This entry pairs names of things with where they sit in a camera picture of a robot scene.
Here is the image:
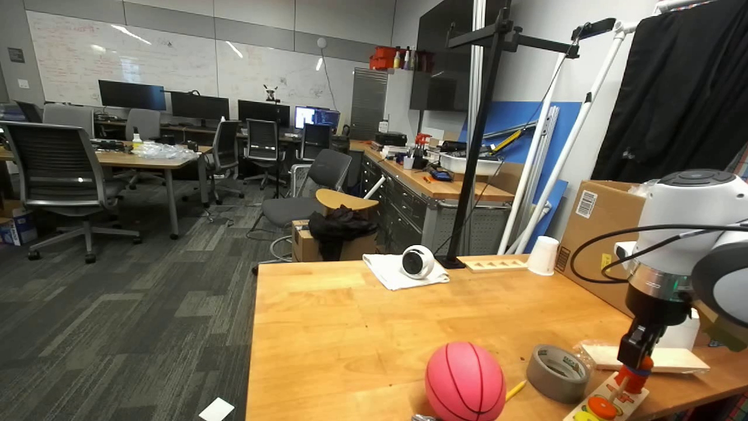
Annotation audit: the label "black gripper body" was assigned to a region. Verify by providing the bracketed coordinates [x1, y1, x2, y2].
[618, 320, 666, 370]

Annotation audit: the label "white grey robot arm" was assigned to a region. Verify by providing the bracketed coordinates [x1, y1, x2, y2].
[618, 168, 748, 370]

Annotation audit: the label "red stacked discs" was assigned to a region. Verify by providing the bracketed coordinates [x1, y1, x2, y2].
[615, 372, 646, 396]

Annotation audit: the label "wooden peg rack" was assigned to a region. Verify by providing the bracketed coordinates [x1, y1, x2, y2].
[563, 375, 651, 421]

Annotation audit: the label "orange disc on rack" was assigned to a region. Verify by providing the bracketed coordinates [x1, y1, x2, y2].
[588, 396, 618, 419]

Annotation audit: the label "far white paper cup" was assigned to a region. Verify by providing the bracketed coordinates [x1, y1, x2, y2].
[529, 237, 560, 276]

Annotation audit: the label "white paper cup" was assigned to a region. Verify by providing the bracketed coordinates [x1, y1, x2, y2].
[660, 310, 700, 348]
[529, 237, 560, 276]

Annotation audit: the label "near white paper cup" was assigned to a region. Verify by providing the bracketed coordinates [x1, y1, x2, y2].
[660, 310, 700, 348]

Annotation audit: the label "white flat tray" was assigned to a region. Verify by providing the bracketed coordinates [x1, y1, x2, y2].
[580, 343, 708, 375]

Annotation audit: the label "grey tape roll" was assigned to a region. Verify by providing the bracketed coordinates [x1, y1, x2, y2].
[526, 345, 589, 404]

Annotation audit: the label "cardboard box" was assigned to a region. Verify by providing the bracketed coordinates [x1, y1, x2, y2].
[563, 179, 656, 283]

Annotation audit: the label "yellow pencil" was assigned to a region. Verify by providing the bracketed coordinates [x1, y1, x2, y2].
[506, 378, 526, 399]

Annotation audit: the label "white tripod legs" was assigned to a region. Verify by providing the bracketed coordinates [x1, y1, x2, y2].
[497, 16, 642, 256]

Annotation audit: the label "wooden slotted board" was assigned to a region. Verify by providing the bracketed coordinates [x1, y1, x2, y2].
[458, 255, 526, 270]

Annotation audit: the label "pink basketball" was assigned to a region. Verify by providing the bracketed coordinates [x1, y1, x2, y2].
[427, 342, 506, 421]

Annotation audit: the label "wooden workbench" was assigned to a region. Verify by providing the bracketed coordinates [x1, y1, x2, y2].
[352, 140, 513, 255]

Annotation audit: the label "white cloth pad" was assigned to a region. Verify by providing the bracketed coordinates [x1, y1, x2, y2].
[362, 255, 449, 290]

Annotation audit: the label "dark office chair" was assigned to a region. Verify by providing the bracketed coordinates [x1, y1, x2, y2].
[263, 150, 353, 227]

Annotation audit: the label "office desk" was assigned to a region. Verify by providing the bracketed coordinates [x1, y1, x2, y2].
[99, 140, 211, 238]

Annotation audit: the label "grey office chair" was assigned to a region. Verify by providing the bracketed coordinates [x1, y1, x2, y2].
[3, 121, 143, 265]

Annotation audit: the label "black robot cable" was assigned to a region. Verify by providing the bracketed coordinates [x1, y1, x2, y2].
[569, 223, 748, 286]

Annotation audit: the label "black camera stand pole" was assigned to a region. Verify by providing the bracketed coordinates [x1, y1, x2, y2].
[442, 0, 582, 269]

